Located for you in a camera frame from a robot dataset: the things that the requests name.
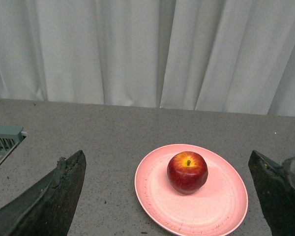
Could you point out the pink round plate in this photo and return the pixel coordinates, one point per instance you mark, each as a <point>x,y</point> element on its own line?
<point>216,209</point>

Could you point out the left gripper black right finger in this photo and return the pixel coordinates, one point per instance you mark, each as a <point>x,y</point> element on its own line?
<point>276,193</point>

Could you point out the grey-green slotted rack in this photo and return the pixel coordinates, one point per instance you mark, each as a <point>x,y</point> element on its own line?
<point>10,137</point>

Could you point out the white pleated curtain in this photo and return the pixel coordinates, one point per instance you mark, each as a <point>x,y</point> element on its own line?
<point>234,56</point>

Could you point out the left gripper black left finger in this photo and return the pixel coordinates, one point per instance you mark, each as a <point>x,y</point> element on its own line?
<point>48,207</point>

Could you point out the red apple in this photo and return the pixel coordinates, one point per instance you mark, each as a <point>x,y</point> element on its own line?
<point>187,172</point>

